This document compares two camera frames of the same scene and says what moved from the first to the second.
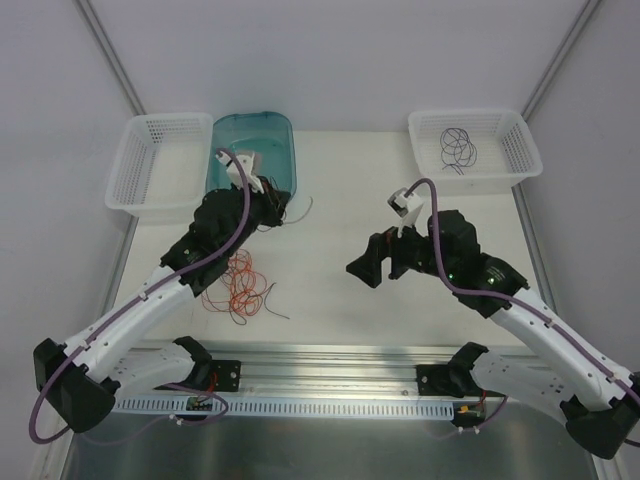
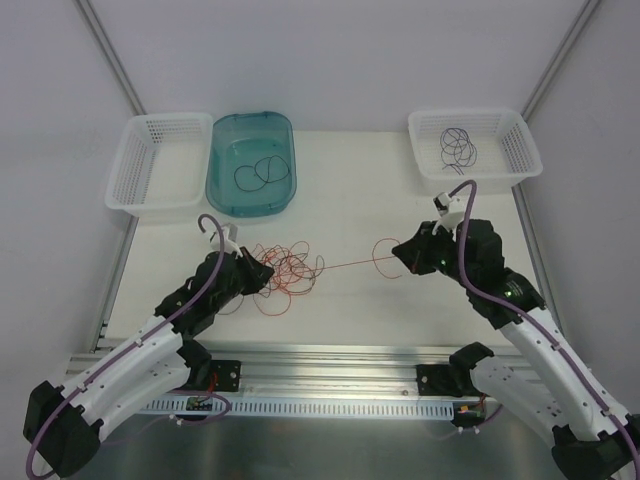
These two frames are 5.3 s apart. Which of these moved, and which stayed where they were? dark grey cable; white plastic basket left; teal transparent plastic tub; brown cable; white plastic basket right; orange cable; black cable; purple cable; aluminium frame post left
Moved: orange cable; brown cable; black cable
Stayed: purple cable; aluminium frame post left; teal transparent plastic tub; white plastic basket right; white plastic basket left; dark grey cable
